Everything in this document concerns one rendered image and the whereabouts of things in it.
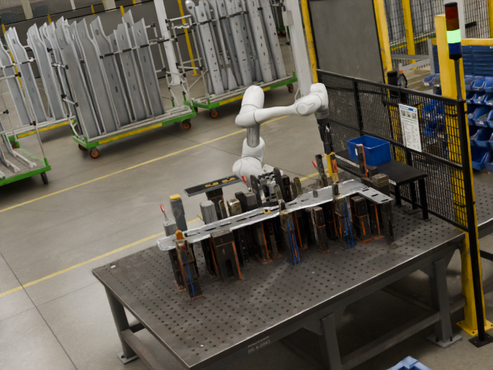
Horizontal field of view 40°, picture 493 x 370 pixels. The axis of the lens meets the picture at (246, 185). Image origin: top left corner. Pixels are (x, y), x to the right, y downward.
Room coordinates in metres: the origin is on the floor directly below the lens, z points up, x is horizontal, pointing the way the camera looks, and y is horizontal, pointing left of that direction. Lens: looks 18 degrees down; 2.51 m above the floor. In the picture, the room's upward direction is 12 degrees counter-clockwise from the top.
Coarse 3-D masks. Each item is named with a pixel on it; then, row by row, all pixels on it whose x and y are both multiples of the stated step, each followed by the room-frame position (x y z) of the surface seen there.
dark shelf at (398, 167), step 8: (344, 152) 4.72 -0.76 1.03; (344, 160) 4.59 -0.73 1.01; (352, 160) 4.49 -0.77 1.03; (392, 160) 4.32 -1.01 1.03; (384, 168) 4.19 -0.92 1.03; (392, 168) 4.16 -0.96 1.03; (400, 168) 4.13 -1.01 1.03; (408, 168) 4.10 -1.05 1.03; (416, 168) 4.07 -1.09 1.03; (392, 176) 4.01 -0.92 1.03; (400, 176) 3.98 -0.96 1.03; (408, 176) 3.95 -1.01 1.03; (416, 176) 3.93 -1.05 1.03; (424, 176) 3.94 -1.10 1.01; (400, 184) 3.89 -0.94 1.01
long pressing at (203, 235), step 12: (348, 180) 4.18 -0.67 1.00; (312, 192) 4.10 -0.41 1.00; (324, 192) 4.05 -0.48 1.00; (348, 192) 3.96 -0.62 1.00; (288, 204) 3.98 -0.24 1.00; (300, 204) 3.93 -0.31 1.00; (312, 204) 3.89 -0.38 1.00; (240, 216) 3.94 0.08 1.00; (264, 216) 3.86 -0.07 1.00; (276, 216) 3.84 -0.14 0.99; (192, 228) 3.89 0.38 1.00; (204, 228) 3.86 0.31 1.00; (216, 228) 3.81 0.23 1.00; (168, 240) 3.78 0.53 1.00; (192, 240) 3.71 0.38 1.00
